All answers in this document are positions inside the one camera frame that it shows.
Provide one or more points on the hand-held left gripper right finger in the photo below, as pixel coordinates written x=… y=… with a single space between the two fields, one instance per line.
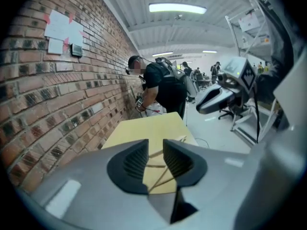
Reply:
x=216 y=188

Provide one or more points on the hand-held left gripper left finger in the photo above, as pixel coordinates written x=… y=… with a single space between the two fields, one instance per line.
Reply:
x=91 y=190

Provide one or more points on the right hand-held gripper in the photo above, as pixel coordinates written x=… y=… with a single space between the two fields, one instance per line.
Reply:
x=239 y=71

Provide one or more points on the white metal coat rack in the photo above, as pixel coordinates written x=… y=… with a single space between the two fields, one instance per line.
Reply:
x=247 y=123

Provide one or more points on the wooden clothes hanger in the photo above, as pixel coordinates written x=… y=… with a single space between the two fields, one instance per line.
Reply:
x=159 y=177

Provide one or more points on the background desk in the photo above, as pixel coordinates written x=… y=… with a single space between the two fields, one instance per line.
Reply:
x=205 y=83

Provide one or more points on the black office chair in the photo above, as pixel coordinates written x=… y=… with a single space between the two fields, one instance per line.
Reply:
x=230 y=111

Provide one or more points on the white plastic bag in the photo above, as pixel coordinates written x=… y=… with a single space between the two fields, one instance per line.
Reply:
x=154 y=109

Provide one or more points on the yellow wooden table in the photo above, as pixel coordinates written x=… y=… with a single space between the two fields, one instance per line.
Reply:
x=144 y=130

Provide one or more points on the white paper sign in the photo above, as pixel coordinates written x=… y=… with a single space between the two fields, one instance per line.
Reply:
x=249 y=22

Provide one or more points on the long ceiling lamp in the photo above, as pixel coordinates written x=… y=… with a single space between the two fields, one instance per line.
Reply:
x=177 y=8

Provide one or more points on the small white paper sheet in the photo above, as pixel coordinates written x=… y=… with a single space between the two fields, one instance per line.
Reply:
x=55 y=46

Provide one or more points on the large white paper sheet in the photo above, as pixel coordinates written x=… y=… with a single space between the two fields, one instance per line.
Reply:
x=57 y=24

